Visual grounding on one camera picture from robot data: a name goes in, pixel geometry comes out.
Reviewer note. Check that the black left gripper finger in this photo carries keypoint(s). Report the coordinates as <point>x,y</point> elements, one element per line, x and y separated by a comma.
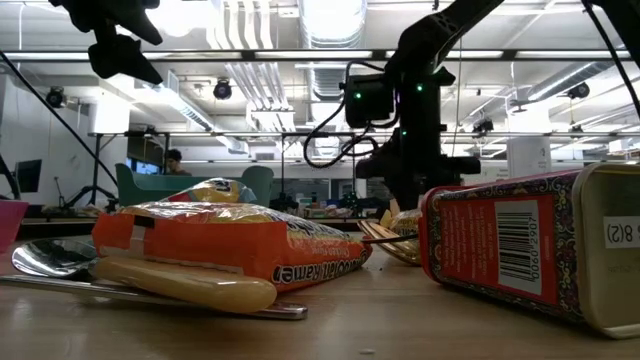
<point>110,15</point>
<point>122,57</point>

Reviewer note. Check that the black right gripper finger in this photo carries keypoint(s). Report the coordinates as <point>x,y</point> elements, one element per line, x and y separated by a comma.
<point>421,192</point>
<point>402,192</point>

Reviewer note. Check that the gold spoon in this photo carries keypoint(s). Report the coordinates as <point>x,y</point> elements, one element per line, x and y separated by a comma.
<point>395,252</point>

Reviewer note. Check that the red patterned spice tin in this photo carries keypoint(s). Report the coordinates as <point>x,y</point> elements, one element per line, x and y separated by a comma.
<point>475,240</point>

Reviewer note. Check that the plain silver spoon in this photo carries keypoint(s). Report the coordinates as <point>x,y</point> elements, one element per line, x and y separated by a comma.
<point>292,311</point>

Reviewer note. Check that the blue ramen packet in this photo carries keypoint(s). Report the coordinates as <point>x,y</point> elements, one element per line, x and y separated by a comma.
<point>215,191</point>

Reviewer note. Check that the orange chicken ramen packet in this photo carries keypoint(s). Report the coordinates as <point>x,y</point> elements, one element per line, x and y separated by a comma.
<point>210,245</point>

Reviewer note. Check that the background black robot arm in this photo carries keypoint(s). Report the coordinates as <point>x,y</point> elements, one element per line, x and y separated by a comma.
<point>285,202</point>
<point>350,200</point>

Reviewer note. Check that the black ceiling spotlight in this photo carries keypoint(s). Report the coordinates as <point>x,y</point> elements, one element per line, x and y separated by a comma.
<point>55,97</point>
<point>485,126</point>
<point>222,89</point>
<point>579,91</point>

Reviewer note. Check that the white round column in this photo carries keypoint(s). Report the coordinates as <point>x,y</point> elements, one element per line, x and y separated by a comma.
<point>529,155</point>

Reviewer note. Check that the person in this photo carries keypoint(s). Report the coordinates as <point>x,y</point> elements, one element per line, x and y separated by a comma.
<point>174,159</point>

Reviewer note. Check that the teal plastic bin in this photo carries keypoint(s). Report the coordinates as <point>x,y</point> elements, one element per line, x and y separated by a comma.
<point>135,190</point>

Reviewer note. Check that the small black monitor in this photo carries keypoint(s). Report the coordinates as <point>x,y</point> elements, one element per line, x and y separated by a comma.
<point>29,175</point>

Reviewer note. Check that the pink plastic cup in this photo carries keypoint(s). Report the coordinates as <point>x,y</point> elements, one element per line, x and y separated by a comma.
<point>11,222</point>

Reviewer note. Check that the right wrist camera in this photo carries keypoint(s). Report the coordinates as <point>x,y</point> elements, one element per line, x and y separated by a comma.
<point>370,102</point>

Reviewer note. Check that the white rectangular duct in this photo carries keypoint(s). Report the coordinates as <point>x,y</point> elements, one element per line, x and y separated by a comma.
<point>170,95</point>

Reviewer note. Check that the black aluminium rig frame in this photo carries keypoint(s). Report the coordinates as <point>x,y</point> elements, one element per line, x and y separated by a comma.
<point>378,55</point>

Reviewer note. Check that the round silver ventilation duct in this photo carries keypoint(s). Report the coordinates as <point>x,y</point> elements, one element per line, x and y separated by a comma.
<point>332,30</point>

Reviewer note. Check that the background black frame stand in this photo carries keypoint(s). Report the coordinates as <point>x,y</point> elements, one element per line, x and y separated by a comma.
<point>280,135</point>

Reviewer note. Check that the slanted silver duct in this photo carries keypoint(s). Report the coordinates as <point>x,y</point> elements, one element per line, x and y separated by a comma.
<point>550,87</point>

